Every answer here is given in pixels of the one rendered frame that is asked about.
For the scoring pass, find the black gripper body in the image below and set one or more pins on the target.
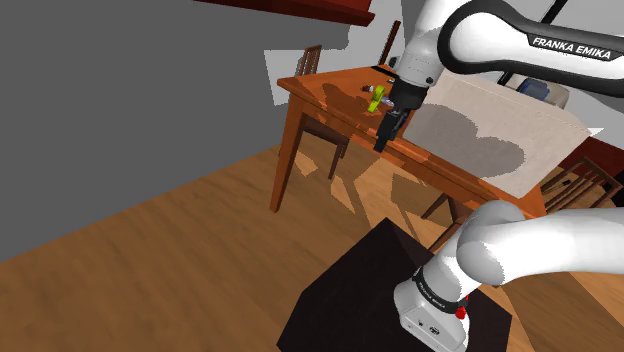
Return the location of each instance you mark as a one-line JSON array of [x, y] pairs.
[[407, 96]]

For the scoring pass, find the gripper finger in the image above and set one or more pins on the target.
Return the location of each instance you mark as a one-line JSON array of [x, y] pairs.
[[386, 134], [403, 120]]

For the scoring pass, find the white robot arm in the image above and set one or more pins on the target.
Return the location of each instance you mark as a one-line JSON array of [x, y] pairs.
[[531, 239]]

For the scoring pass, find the small purple object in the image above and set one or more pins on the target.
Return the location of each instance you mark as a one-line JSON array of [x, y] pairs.
[[388, 102]]

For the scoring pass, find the yellow-green toy figure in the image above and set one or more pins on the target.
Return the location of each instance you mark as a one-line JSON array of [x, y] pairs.
[[375, 100]]

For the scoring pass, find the small dark and white object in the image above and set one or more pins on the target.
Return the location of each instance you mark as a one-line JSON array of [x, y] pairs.
[[367, 88]]

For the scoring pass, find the brown wooden table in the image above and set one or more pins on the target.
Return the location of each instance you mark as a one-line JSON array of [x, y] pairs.
[[317, 95]]

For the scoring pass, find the beige table cloth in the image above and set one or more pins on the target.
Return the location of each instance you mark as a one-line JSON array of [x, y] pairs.
[[487, 117]]

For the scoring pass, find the beige seat with blue object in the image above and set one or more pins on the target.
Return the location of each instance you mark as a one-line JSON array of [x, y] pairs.
[[534, 90]]

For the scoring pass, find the dark robot stand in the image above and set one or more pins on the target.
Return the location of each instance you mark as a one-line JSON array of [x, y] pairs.
[[351, 302]]

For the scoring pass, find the dark red wall shelf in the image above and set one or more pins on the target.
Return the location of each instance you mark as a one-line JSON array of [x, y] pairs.
[[292, 8]]

